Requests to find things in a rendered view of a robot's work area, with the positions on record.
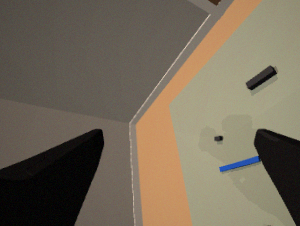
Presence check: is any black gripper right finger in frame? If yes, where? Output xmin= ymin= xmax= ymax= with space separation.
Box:
xmin=255 ymin=129 xmax=300 ymax=226

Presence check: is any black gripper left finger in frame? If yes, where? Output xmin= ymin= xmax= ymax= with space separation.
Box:
xmin=0 ymin=129 xmax=105 ymax=226

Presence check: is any blue flat bar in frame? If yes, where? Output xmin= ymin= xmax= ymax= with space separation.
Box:
xmin=219 ymin=157 xmax=260 ymax=171

